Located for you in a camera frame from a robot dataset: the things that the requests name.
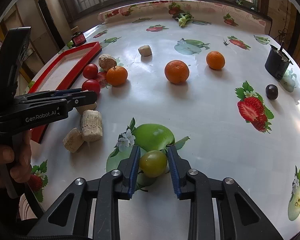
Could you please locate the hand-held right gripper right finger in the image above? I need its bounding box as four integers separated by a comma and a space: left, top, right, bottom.
167, 145, 284, 240

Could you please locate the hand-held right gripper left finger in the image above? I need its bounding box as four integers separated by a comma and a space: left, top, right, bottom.
34, 145, 142, 240

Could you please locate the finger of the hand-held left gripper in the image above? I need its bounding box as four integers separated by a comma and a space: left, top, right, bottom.
14, 91, 98, 113
22, 88, 83, 98

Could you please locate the small beige block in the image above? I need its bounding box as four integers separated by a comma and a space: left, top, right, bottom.
63, 127, 85, 153
75, 102, 97, 115
138, 45, 152, 57

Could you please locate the red tomato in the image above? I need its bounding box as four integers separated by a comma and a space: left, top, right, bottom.
81, 79, 101, 95
83, 64, 99, 80

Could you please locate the green grape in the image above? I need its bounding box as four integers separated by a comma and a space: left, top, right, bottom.
139, 150, 168, 178

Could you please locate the red rimmed tray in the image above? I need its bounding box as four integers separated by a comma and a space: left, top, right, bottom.
29, 41, 102, 144

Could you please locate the large beige cylinder block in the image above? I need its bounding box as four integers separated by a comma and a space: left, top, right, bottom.
80, 109, 103, 142

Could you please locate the orange mandarin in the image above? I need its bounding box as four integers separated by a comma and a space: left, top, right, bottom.
206, 51, 226, 70
164, 60, 190, 84
106, 65, 128, 86

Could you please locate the person's left hand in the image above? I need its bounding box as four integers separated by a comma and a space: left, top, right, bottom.
0, 130, 33, 188

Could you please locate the beige block with hole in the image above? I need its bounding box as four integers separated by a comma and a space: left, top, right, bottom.
98, 54, 117, 72

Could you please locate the fruit printed tablecloth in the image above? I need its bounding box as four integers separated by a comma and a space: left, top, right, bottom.
16, 0, 300, 240

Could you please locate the black cylinder with red label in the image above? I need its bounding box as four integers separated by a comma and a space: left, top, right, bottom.
70, 31, 87, 47

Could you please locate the standing air conditioner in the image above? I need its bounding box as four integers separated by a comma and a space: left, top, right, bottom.
34, 0, 70, 52

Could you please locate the dark purple plum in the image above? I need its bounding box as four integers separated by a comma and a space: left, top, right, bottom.
265, 84, 279, 100

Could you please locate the green leafy vegetable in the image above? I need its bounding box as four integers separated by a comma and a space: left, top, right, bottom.
174, 12, 193, 28

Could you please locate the black cylinder device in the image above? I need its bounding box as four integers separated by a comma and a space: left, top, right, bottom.
264, 40, 293, 80

